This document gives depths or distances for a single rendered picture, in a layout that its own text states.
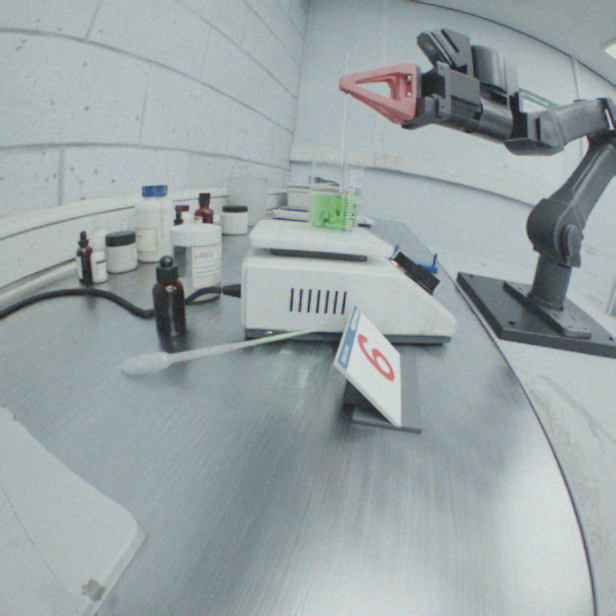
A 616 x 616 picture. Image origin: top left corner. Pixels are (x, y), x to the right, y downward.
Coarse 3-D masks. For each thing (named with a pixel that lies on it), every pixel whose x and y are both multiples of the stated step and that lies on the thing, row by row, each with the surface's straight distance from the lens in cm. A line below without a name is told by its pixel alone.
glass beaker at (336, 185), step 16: (320, 160) 29; (336, 160) 28; (352, 160) 29; (320, 176) 29; (336, 176) 28; (352, 176) 29; (320, 192) 29; (336, 192) 28; (352, 192) 29; (320, 208) 29; (336, 208) 28; (352, 208) 29; (320, 224) 29; (336, 224) 28; (352, 224) 29
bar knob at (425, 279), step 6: (420, 264) 31; (414, 270) 31; (420, 270) 31; (426, 270) 31; (408, 276) 30; (414, 276) 31; (420, 276) 31; (426, 276) 31; (432, 276) 30; (420, 282) 30; (426, 282) 31; (432, 282) 30; (438, 282) 30; (426, 288) 30; (432, 288) 30; (432, 294) 31
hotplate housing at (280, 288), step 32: (256, 256) 26; (288, 256) 26; (320, 256) 26; (352, 256) 27; (224, 288) 29; (256, 288) 25; (288, 288) 24; (320, 288) 25; (352, 288) 25; (384, 288) 26; (416, 288) 27; (256, 320) 26; (288, 320) 26; (320, 320) 26; (384, 320) 27; (416, 320) 28; (448, 320) 30
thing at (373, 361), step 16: (368, 336) 23; (352, 352) 19; (368, 352) 21; (384, 352) 24; (352, 368) 18; (368, 368) 20; (384, 368) 22; (368, 384) 18; (384, 384) 20; (384, 400) 19
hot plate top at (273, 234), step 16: (272, 224) 32; (288, 224) 33; (304, 224) 34; (256, 240) 24; (272, 240) 24; (288, 240) 24; (304, 240) 24; (320, 240) 24; (336, 240) 25; (352, 240) 26; (368, 240) 27; (384, 256) 26
